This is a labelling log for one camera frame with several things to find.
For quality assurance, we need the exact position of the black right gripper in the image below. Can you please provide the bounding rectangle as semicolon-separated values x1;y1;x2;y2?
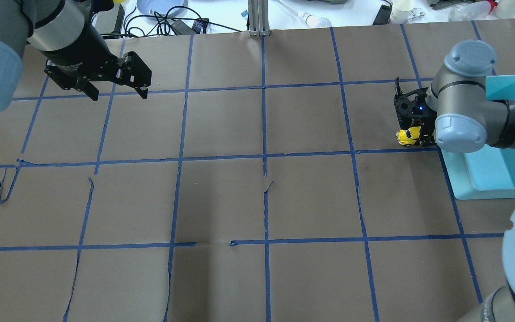
394;79;437;147

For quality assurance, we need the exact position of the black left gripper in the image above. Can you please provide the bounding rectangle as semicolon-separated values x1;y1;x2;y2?
41;22;152;101

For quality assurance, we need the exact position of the yellow toy beetle car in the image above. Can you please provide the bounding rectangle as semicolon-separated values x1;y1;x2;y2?
395;126;422;147

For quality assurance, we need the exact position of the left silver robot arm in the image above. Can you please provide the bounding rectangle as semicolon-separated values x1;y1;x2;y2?
0;0;152;112

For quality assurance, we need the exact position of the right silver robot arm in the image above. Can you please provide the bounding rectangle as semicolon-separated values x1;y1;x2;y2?
393;39;515;322

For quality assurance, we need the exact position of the black power adapter brick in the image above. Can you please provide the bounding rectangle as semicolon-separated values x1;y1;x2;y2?
94;3;124;39

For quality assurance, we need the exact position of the teal plastic storage bin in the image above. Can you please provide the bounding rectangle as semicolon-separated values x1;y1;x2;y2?
441;75;515;200

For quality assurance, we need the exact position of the light blue plate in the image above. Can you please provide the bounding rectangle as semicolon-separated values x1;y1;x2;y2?
135;0;188;17

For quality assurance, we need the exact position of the paper cup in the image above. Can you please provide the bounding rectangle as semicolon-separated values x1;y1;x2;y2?
389;0;415;24

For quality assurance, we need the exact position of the brown paper table cover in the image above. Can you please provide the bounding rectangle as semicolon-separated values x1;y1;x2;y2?
0;20;515;322

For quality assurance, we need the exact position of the aluminium frame post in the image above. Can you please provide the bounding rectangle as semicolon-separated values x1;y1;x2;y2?
247;0;270;37

